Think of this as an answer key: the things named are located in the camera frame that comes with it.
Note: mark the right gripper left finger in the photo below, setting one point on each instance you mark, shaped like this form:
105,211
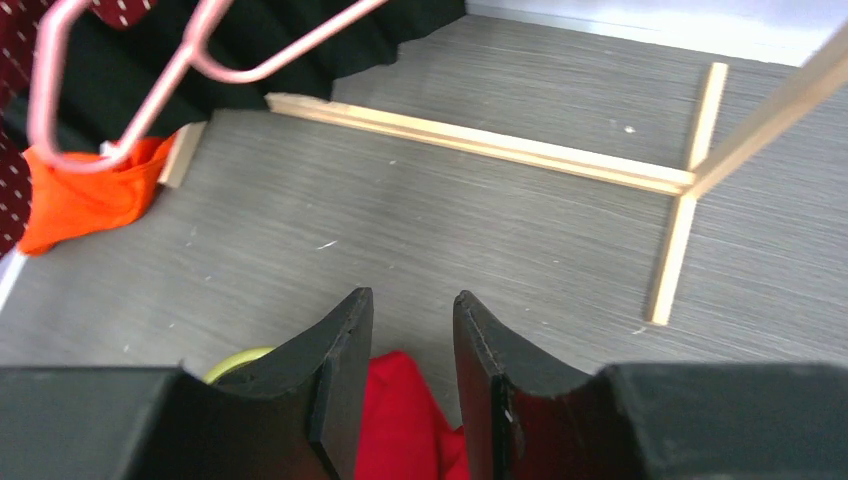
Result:
293,413

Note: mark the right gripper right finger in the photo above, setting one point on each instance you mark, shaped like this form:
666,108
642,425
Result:
528,415

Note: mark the plain red garment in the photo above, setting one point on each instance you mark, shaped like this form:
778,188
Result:
404,433

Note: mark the black garment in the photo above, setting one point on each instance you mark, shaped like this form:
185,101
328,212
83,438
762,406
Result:
117,49

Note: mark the pink hanger of dotted garment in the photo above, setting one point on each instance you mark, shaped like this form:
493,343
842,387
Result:
49,63

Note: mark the dark red polka dot garment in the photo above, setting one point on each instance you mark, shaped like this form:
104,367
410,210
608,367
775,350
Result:
19,26

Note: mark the olive green plastic basket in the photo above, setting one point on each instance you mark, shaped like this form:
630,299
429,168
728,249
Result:
235,362

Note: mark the orange garment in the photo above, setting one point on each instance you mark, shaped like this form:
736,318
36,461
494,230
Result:
67,205

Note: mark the wooden clothes rack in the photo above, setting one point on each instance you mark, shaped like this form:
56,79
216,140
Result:
640,115

